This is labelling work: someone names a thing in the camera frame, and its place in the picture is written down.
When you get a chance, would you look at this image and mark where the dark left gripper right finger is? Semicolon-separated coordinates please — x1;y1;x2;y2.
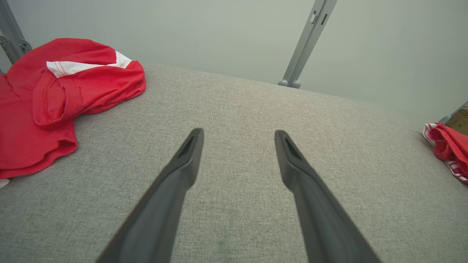
274;130;382;263

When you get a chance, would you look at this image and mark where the red garment with white stripe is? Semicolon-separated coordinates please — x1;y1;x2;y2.
0;38;147;188

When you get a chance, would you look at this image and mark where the grey metal post with bracket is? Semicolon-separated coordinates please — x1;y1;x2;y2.
0;0;33;73

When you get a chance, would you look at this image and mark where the grey framed box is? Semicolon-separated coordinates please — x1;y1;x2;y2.
439;102;468;136

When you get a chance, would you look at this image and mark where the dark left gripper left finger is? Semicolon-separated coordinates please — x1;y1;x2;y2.
96;128;204;263

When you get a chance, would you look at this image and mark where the red white lettered jersey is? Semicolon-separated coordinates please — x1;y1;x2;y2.
423;122;468;184

